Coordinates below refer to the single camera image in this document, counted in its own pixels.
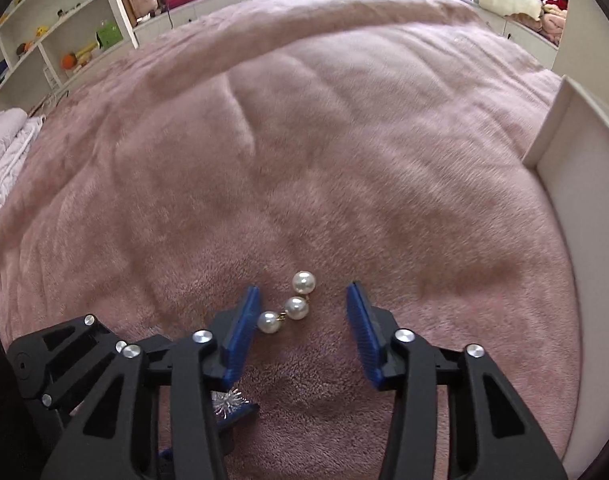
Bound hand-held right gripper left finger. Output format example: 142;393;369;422
42;285;262;480

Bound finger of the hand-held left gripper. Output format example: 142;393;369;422
218;401;259;458
7;314;128;413

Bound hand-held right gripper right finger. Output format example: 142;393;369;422
345;281;568;480

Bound silver starburst earring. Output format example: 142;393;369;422
212;387;245;418

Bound pearl drop earring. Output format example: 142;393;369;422
257;271;318;335

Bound white storage box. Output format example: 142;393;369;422
522;74;609;480

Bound white duvet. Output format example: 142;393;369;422
0;107;48;233

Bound green toy box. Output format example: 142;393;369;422
95;20;124;51

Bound white bookshelf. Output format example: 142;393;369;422
0;0;140;111

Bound pink plush toys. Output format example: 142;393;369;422
537;0;569;46

